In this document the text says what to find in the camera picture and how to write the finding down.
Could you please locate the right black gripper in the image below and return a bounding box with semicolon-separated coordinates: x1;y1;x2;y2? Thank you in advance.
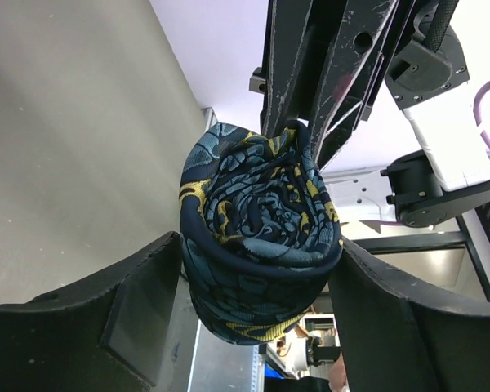
249;0;415;168

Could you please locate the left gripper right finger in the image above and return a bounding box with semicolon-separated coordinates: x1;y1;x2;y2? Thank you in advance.
329;240;490;392

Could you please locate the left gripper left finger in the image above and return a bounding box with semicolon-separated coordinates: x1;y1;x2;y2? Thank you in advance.
0;232;181;391

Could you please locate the blue floral tie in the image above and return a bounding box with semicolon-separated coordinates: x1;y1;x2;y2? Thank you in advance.
179;121;343;345

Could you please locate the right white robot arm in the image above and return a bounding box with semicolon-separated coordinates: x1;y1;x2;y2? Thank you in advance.
249;1;490;228

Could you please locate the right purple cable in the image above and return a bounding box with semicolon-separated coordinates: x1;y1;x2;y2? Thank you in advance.
472;71;490;176

